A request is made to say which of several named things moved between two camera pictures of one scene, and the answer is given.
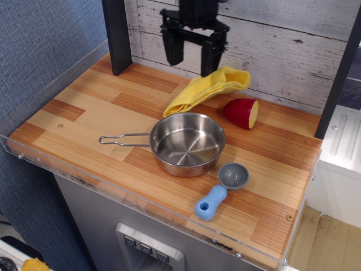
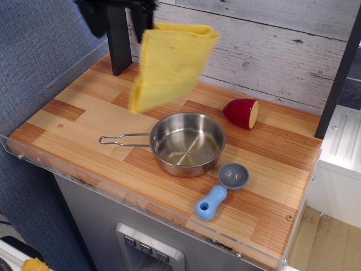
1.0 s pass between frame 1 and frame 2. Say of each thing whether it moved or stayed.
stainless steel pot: stayed
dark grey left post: stayed
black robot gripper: moved
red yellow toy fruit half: stayed
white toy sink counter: stayed
